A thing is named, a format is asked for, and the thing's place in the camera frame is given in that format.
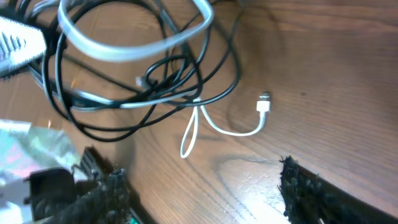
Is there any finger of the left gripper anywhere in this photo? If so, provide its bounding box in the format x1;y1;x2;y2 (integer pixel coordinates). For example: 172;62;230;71
1;16;47;77

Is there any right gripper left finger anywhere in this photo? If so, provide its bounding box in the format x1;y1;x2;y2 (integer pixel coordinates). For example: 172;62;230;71
40;169;131;224

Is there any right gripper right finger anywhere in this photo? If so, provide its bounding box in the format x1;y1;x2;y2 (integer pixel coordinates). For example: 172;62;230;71
279;156;397;224

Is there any black cable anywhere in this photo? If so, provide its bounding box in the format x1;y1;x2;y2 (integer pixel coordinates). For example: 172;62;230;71
9;0;243;143

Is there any white cable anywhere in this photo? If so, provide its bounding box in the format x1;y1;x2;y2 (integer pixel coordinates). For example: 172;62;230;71
29;0;272;159

